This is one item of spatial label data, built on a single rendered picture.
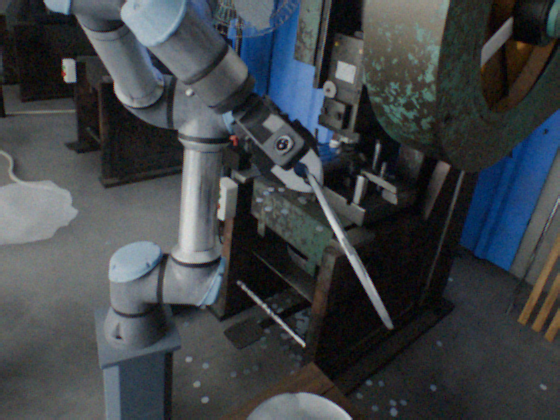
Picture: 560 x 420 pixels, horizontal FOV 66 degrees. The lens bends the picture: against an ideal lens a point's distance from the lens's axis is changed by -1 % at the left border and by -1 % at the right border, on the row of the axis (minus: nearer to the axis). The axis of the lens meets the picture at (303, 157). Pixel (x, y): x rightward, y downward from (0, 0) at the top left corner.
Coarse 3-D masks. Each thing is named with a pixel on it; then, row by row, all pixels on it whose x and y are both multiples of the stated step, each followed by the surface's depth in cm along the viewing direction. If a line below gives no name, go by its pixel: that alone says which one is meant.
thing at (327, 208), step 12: (312, 180) 65; (324, 204) 61; (336, 216) 86; (336, 228) 59; (348, 240) 71; (348, 252) 62; (360, 264) 67; (360, 276) 58; (372, 288) 81; (372, 300) 59; (384, 312) 60
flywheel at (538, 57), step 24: (504, 0) 98; (528, 0) 95; (552, 0) 93; (504, 24) 98; (528, 24) 96; (552, 24) 95; (528, 48) 124; (552, 48) 125; (480, 72) 111; (528, 72) 126; (504, 96) 125
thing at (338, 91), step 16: (336, 48) 136; (352, 48) 132; (336, 64) 137; (352, 64) 133; (336, 80) 139; (352, 80) 134; (336, 96) 140; (352, 96) 135; (320, 112) 140; (336, 112) 136; (352, 112) 136; (368, 112) 139; (352, 128) 137; (368, 128) 142
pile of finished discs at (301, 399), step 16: (272, 400) 105; (288, 400) 106; (304, 400) 107; (320, 400) 107; (256, 416) 101; (272, 416) 102; (288, 416) 102; (304, 416) 103; (320, 416) 103; (336, 416) 104
